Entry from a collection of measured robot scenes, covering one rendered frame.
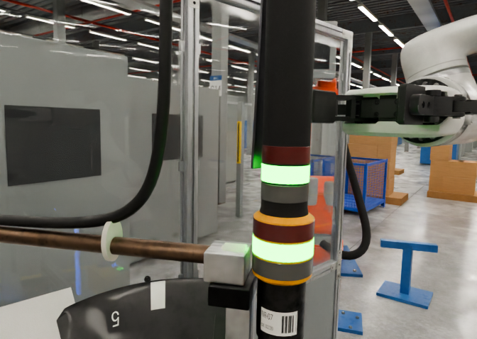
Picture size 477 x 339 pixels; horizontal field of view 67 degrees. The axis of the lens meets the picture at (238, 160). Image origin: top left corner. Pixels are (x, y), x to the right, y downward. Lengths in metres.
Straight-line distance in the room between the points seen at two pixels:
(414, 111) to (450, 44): 0.24
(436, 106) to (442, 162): 9.19
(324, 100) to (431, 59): 0.21
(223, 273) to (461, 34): 0.42
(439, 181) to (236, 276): 9.39
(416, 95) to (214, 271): 0.20
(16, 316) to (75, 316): 0.19
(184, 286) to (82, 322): 0.12
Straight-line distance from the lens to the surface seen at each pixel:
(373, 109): 0.39
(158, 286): 0.46
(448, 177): 9.55
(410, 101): 0.31
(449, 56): 0.55
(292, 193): 0.24
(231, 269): 0.26
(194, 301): 0.45
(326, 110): 0.37
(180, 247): 0.28
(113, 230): 0.31
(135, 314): 0.46
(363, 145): 8.39
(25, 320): 0.66
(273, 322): 0.27
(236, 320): 0.28
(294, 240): 0.25
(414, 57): 0.55
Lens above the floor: 1.64
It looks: 6 degrees down
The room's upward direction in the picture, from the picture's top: 1 degrees clockwise
